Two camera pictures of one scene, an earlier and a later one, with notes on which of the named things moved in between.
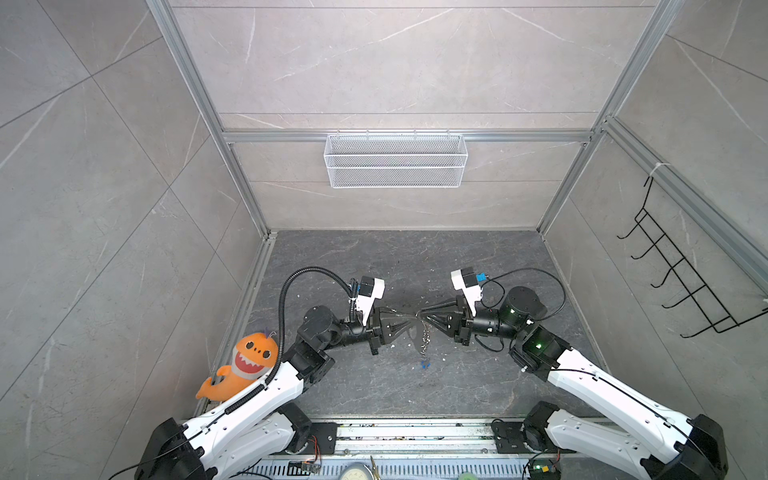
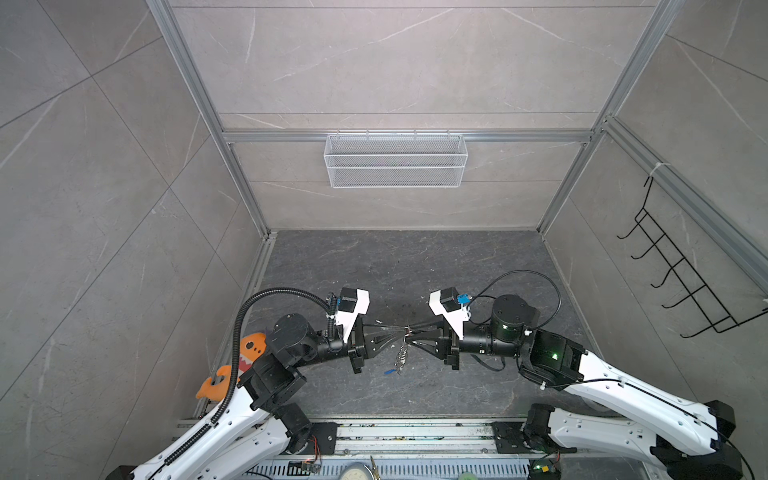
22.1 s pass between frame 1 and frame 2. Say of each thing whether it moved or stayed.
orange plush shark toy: stayed
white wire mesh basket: stayed
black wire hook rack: stayed
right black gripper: moved
